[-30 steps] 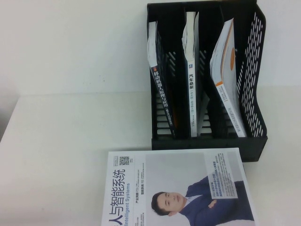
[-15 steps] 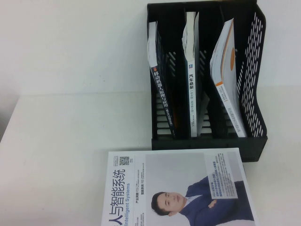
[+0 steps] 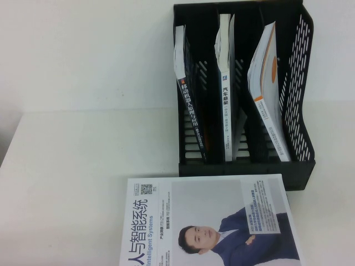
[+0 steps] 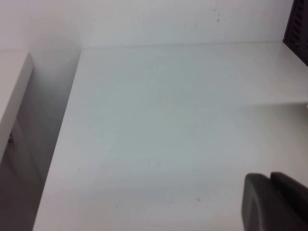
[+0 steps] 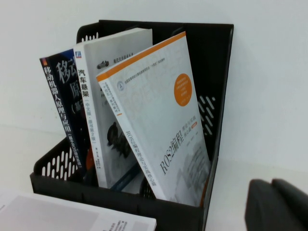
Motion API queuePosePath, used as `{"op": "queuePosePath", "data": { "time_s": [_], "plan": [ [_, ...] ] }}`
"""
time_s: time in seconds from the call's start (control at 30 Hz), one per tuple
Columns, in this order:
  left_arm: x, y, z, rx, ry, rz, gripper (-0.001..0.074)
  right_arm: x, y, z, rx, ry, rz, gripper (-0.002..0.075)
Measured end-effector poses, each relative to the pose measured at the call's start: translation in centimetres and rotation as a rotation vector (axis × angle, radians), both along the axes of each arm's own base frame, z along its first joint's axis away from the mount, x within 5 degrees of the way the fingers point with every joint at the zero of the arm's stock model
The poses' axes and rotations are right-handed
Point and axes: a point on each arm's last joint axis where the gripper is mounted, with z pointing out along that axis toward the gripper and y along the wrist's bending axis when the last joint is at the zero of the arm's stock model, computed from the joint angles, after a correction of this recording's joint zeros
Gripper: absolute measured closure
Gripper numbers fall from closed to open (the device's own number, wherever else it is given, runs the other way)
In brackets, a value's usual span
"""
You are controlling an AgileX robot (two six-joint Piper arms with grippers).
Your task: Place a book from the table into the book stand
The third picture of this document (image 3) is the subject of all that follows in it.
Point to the white orange ROS2 book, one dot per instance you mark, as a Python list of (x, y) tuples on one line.
[(266, 83)]

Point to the black spine robotics book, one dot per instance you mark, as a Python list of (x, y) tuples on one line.
[(191, 110)]

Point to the teal car suspension book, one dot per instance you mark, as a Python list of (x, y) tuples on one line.
[(227, 110)]

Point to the black plastic book stand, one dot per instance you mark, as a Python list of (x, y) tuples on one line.
[(249, 169)]

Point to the magazine with man cover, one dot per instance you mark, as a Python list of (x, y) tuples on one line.
[(194, 221)]

